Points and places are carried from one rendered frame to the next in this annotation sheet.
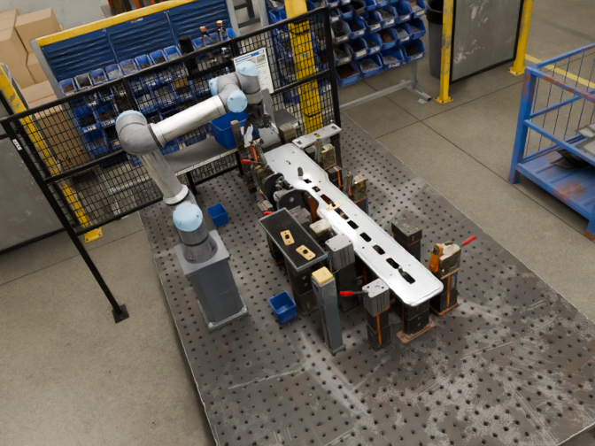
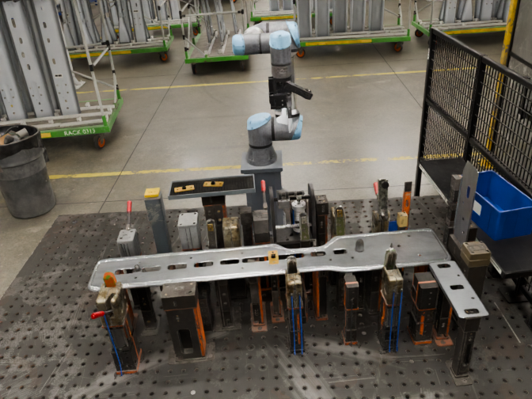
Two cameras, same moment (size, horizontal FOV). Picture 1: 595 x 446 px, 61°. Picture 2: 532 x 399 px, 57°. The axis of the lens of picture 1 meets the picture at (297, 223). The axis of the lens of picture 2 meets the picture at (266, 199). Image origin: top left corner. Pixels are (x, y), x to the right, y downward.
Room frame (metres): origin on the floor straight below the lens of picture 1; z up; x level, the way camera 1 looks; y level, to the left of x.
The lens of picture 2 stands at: (2.42, -1.65, 2.17)
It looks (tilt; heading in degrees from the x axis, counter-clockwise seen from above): 30 degrees down; 110
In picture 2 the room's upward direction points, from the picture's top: 4 degrees counter-clockwise
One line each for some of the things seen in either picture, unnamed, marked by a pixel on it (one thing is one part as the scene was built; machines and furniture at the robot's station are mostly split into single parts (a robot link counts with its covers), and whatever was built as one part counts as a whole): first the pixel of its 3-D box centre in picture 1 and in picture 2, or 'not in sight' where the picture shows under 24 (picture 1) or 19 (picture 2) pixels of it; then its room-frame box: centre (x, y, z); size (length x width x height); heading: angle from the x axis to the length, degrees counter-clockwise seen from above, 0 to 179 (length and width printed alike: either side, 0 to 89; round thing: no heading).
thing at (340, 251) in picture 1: (343, 274); (195, 259); (1.54, -0.15, 0.90); 0.13 x 0.10 x 0.41; 111
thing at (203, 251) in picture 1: (197, 242); (260, 150); (1.67, 0.44, 1.15); 0.15 x 0.15 x 0.10
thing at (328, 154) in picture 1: (329, 173); (389, 309); (2.36, -0.24, 0.87); 0.12 x 0.09 x 0.35; 111
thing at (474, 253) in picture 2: (290, 151); (469, 285); (2.65, -0.05, 0.88); 0.08 x 0.08 x 0.36; 21
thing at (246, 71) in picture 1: (248, 77); (280, 48); (1.90, 0.08, 1.74); 0.09 x 0.08 x 0.11; 105
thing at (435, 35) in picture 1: (450, 38); not in sight; (4.93, -1.91, 0.36); 0.50 x 0.50 x 0.73
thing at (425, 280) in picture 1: (337, 208); (268, 260); (1.89, -0.20, 1.00); 1.38 x 0.22 x 0.02; 21
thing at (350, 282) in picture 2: (336, 190); (351, 311); (2.23, -0.25, 0.84); 0.11 x 0.08 x 0.29; 111
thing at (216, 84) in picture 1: (226, 87); (276, 43); (1.86, 0.17, 1.74); 0.11 x 0.11 x 0.08; 15
